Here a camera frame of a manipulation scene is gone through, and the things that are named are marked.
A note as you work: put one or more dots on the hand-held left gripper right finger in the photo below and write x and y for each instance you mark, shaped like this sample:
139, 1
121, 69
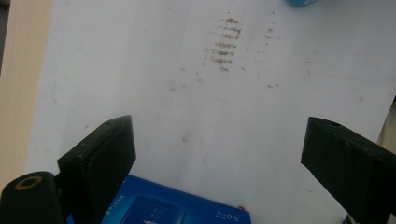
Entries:
351, 168

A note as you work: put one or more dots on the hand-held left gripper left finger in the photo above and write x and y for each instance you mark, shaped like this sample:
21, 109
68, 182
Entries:
99, 165

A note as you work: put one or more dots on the blue cardboard box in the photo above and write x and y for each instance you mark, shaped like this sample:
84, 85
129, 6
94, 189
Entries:
174, 205

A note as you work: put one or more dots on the blue plastic bottle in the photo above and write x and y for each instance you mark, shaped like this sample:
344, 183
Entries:
300, 2

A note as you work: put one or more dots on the white board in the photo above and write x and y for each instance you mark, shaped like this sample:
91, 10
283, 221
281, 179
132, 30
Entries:
218, 124

